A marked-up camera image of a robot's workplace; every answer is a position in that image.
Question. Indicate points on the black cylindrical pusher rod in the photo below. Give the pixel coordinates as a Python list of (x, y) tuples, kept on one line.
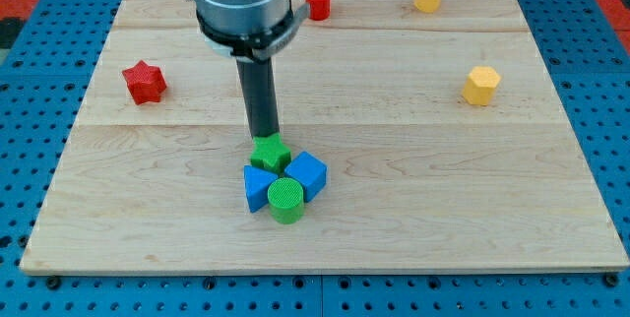
[(258, 89)]

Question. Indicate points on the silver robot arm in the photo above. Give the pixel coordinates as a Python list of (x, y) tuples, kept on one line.
[(251, 32)]

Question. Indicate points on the yellow hexagon block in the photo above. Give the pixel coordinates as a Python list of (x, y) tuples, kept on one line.
[(480, 85)]

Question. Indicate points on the green star block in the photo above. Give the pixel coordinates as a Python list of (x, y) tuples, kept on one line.
[(270, 153)]

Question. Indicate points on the blue triangle block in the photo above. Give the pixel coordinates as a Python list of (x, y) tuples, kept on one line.
[(256, 183)]

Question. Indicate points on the red cylinder block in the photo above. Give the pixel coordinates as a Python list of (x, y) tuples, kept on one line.
[(320, 10)]

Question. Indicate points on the blue cube block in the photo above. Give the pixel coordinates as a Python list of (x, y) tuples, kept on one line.
[(310, 172)]

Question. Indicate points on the red star block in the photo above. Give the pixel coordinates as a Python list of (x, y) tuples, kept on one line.
[(145, 82)]

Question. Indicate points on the green cylinder block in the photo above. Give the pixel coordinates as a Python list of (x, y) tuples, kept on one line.
[(286, 200)]

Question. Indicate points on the wooden board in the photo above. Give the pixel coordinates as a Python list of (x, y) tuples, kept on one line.
[(419, 182)]

